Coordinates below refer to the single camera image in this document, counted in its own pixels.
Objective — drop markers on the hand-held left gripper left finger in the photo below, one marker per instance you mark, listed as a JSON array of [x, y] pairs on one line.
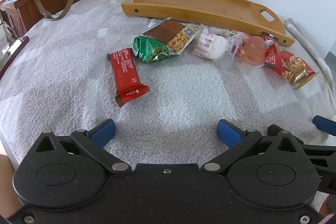
[[103, 133]]

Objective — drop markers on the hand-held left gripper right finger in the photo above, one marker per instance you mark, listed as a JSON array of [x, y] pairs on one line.
[[229, 134]]

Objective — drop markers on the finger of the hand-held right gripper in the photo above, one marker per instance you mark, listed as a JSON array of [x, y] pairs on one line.
[[324, 124], [273, 129]]

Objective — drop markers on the red cashew nut packet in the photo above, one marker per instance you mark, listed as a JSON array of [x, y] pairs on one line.
[[296, 69]]

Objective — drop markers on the small red snack bar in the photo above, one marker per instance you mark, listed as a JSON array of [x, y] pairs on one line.
[[126, 71]]

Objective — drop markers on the long red snack bar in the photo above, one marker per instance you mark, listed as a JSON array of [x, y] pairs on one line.
[[273, 54]]

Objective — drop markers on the pink jelly cup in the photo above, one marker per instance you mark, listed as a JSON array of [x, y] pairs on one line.
[[254, 49]]

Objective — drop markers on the white pastry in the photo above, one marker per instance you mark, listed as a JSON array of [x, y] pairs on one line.
[[212, 47]]

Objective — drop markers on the green snack packet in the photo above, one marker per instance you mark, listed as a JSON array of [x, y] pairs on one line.
[[149, 48]]

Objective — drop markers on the brown peanut snack packet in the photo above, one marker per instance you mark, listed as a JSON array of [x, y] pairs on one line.
[[165, 31]]

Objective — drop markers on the white fleece blanket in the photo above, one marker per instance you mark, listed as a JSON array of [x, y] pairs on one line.
[[183, 98]]

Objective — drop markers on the rolled white towel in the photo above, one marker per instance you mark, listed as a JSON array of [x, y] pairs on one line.
[[309, 48]]

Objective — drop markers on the person's bare knee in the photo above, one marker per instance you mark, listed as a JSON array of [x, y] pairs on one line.
[[8, 182]]

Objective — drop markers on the dark wooden board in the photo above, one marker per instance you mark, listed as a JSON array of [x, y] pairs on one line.
[[13, 52]]

